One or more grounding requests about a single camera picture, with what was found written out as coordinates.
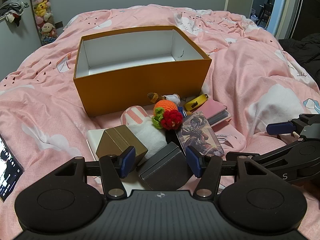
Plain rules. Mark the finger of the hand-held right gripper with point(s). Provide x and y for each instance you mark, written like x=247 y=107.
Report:
x=271 y=158
x=280 y=128

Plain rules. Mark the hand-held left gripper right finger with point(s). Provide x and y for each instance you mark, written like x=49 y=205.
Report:
x=193 y=162

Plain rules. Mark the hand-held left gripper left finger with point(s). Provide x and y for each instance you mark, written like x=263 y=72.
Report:
x=128 y=161

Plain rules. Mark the gold gift box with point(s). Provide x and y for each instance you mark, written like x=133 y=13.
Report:
x=117 y=140

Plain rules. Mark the white box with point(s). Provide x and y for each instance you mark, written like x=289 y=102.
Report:
x=93 y=140

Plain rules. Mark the orange cardboard box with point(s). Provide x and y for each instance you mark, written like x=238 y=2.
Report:
x=140 y=85

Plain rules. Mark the dark grey box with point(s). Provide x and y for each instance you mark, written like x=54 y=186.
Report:
x=162 y=165

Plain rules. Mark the white pink striped plush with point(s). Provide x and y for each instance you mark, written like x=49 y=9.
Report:
x=147 y=135

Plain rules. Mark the illustrated card pack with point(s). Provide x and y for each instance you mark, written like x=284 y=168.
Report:
x=197 y=130

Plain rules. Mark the red crochet flower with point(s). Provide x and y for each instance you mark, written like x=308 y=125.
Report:
x=171 y=120

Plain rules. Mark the pink card holder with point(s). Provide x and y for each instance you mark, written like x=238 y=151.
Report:
x=215 y=110

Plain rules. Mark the orange crochet fruit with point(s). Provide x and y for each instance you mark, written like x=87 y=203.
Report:
x=166 y=105

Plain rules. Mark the small doll figurine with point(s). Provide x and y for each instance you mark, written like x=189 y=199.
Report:
x=172 y=98

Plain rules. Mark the black cloth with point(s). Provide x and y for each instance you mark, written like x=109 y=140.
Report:
x=302 y=50

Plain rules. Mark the pink printed blanket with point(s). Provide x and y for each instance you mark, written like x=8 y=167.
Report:
x=37 y=110

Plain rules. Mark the smartphone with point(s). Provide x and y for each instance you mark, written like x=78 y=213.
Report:
x=7 y=170

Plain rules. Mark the dark wooden chair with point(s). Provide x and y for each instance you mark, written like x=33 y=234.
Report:
x=268 y=5

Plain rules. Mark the hanging plush toy organizer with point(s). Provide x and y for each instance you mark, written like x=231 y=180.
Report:
x=41 y=7

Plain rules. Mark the grey clothes on hanger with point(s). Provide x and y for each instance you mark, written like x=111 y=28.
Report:
x=12 y=7

